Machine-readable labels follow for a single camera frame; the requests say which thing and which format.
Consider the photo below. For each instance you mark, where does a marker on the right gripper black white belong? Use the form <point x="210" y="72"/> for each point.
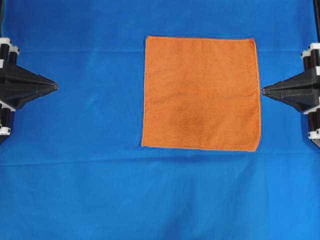
<point x="306" y="102"/>

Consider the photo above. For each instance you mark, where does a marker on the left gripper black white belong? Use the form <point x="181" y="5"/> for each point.
<point x="13" y="98"/>

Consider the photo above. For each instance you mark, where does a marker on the orange microfiber towel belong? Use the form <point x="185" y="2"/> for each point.
<point x="201" y="94"/>

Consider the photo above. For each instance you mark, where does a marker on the blue table cloth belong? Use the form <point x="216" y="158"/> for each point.
<point x="74" y="167"/>

